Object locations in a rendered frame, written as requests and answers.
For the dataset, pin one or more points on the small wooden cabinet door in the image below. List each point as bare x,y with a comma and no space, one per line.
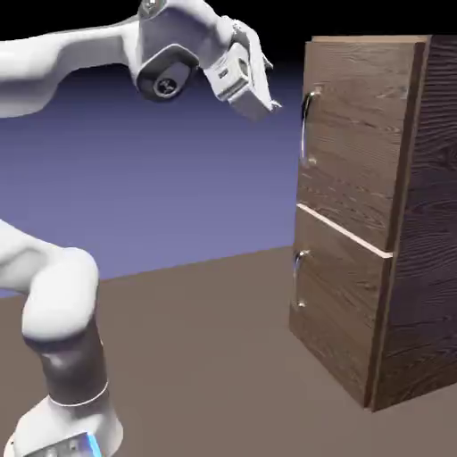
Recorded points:
339,307

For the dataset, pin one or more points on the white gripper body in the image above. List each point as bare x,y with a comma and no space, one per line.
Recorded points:
257,93

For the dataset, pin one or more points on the brown wooden cabinet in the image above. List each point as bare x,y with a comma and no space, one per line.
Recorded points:
428,228

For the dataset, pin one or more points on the large wooden cabinet door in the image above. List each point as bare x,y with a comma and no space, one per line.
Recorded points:
357,142

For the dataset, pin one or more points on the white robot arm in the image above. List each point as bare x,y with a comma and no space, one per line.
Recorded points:
60,296

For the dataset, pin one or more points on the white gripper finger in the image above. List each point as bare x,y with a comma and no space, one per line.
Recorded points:
276,104
269,64

